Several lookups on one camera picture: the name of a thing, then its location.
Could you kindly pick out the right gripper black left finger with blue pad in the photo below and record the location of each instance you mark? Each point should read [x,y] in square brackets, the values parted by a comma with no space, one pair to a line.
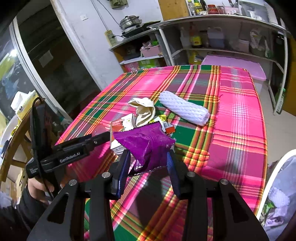
[64,217]

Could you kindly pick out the white foam net sleeve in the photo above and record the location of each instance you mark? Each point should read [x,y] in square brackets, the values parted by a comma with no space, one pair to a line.
[191,112]

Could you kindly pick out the pink plastic basket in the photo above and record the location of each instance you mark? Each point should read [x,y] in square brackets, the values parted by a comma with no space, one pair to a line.
[151,51]

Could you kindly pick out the wooden cutting board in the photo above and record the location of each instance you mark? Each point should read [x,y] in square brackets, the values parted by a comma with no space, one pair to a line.
[173,9]

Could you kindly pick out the white round trash bin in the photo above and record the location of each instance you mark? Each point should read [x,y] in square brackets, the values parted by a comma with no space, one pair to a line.
[276,212]

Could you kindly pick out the small wooden side table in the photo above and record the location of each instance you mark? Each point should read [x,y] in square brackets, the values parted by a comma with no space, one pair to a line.
[20,139]

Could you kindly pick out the green glass bottle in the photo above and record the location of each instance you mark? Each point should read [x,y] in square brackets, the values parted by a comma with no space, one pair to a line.
[281,99]

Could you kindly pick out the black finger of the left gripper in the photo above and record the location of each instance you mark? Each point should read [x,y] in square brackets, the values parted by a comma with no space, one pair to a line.
[88,141]

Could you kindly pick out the crumpled white paper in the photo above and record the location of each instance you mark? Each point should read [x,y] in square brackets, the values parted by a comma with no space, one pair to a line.
[145,110]

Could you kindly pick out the purple snack bag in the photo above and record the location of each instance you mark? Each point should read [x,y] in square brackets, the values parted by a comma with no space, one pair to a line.
[149,146]

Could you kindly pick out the white metal shelf rack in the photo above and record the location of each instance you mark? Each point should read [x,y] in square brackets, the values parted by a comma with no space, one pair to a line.
[230,36]

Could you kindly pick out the pink plaid tablecloth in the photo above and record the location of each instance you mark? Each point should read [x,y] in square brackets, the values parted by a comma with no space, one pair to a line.
[231,145]

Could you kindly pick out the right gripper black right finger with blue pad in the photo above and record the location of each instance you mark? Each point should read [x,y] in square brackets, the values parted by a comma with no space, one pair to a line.
[232,217]

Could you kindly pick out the person's left hand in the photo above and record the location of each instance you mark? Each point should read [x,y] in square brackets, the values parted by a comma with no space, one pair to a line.
[37,189]

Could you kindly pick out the red lid jar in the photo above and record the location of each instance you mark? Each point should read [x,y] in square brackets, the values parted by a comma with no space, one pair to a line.
[212,9]

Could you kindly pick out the steel cooking pot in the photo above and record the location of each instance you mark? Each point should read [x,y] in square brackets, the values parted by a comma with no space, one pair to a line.
[129,21]

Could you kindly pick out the pink lid storage box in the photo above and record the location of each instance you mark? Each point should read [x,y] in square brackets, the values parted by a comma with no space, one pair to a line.
[255,70]

